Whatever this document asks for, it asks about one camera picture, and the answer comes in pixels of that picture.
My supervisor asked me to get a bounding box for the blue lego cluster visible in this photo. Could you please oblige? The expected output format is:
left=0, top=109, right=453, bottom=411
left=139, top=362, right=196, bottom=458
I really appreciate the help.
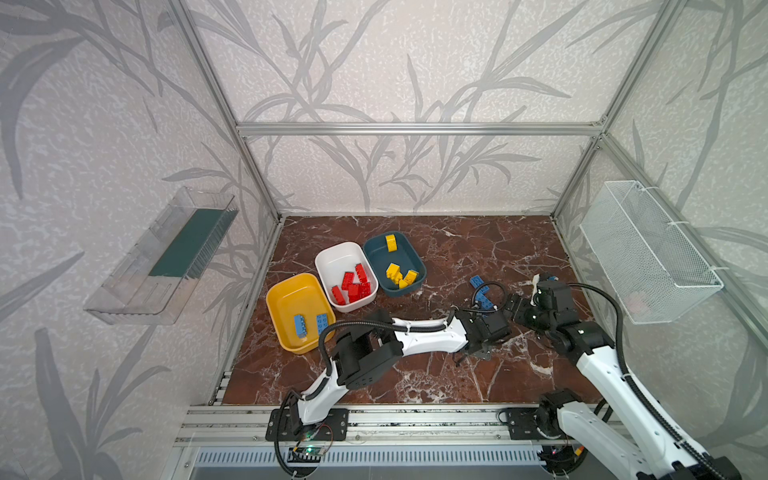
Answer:
left=470, top=275, right=485, bottom=288

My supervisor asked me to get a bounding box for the small yellow lego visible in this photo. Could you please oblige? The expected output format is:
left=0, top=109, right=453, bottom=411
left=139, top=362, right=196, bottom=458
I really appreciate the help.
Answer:
left=398, top=270, right=419, bottom=289

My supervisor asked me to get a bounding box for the red lego brick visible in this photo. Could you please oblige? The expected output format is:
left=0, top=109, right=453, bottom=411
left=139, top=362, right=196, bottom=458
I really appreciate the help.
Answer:
left=331, top=285, right=346, bottom=305
left=341, top=271, right=356, bottom=291
left=347, top=283, right=371, bottom=303
left=355, top=263, right=369, bottom=284

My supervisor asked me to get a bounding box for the yellow plastic bin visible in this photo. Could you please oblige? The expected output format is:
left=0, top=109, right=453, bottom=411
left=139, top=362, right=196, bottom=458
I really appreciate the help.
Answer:
left=266, top=273, right=336, bottom=355

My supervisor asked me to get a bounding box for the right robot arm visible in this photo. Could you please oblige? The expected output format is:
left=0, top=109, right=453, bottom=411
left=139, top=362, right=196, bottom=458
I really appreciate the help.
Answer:
left=500, top=280, right=741, bottom=479

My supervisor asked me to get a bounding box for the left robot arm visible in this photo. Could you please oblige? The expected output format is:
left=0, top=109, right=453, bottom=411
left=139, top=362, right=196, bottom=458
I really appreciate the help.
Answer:
left=272, top=308, right=512, bottom=440

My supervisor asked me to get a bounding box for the teal plastic bin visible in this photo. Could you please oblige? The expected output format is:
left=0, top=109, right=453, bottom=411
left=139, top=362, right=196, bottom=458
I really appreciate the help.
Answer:
left=363, top=231, right=427, bottom=298

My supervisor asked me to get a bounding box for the white plastic bin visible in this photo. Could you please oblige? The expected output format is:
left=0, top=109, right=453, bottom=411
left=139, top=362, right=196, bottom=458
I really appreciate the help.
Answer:
left=315, top=241, right=379, bottom=313

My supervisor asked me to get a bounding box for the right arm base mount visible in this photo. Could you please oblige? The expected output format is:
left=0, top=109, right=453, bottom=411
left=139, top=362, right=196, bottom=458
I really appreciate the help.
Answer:
left=496, top=405, right=574, bottom=445

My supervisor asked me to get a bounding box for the white wire wall basket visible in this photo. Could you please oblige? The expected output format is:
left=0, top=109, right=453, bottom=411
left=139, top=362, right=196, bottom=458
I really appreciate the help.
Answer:
left=580, top=180, right=724, bottom=325

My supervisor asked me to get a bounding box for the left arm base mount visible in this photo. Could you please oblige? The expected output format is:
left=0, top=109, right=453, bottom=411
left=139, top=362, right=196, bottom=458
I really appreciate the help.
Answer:
left=265, top=408, right=350, bottom=442

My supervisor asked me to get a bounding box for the aluminium front rail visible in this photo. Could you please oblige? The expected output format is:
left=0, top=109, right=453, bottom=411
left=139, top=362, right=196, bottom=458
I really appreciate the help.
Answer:
left=174, top=403, right=579, bottom=448

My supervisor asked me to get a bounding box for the clear plastic wall shelf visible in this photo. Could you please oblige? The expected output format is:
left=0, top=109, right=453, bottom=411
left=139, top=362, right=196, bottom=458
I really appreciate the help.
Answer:
left=84, top=187, right=239, bottom=325

